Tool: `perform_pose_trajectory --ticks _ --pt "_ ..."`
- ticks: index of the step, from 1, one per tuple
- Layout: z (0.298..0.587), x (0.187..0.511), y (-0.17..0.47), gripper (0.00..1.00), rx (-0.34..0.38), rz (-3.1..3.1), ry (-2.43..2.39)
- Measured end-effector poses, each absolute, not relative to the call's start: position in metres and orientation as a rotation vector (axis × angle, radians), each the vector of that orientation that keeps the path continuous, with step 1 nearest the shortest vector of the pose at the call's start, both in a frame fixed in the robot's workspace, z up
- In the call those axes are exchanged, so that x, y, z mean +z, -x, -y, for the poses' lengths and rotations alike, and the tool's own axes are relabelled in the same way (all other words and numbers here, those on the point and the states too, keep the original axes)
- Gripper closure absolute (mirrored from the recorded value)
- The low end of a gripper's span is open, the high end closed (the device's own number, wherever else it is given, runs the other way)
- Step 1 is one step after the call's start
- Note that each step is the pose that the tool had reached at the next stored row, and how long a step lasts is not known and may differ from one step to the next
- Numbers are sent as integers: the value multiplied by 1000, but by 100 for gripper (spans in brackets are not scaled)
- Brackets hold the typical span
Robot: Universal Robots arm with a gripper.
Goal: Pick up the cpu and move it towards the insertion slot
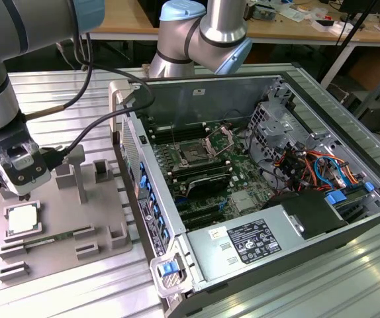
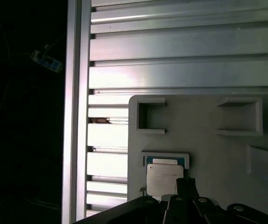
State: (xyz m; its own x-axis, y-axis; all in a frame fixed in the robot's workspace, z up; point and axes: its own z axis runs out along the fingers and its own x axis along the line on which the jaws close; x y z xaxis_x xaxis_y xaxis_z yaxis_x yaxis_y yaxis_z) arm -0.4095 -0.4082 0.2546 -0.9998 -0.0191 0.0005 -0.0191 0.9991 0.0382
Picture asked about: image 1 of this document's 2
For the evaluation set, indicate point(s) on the silver CPU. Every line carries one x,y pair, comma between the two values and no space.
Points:
22,218

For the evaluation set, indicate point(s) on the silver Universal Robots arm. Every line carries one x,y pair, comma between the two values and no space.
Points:
223,20

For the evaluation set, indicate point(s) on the CPU socket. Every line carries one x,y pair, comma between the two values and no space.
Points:
191,153

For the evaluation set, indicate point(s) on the black expansion slot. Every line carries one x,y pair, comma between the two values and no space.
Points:
200,210
205,221

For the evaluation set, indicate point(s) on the black RAM slot bank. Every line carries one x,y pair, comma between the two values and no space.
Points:
200,169
190,130

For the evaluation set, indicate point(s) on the gray parts rack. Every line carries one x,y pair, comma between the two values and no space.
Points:
64,212

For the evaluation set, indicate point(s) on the green RAM stick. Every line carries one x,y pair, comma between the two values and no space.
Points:
61,236

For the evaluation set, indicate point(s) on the open PC case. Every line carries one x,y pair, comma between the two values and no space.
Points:
163,198

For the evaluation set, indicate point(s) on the thin locking lever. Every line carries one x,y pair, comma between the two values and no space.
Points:
172,134

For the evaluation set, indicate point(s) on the blue case latch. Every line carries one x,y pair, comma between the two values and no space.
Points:
169,268

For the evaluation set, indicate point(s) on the black expansion card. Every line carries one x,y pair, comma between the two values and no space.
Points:
206,187

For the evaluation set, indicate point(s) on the gray power supply unit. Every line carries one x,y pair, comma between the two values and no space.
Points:
206,261

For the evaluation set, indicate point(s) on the green motherboard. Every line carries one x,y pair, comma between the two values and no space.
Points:
243,172

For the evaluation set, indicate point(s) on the silver chipset heatsink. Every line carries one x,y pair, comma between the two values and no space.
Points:
245,202

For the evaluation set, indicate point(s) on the metal drive cage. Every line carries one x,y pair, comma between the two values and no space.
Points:
276,132

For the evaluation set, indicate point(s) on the black fan shroud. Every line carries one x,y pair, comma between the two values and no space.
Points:
309,212

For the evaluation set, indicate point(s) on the green circuit board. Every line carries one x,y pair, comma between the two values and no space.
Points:
264,13

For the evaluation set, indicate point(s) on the large blue drive latch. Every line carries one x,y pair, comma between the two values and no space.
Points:
336,198

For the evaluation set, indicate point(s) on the wooden desk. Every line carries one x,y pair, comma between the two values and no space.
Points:
292,31

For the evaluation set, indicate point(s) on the disk bay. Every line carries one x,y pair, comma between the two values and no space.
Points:
359,208

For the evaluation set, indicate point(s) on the small white red box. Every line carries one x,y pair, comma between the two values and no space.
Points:
322,24

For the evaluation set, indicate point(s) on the small blue clip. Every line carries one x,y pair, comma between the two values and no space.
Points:
368,186

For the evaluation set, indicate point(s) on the brown cardboard carton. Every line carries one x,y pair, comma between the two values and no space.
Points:
375,73

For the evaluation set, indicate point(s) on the black monitor stand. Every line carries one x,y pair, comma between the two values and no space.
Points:
352,6

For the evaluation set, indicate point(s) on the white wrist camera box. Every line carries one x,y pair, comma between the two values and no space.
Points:
28,172

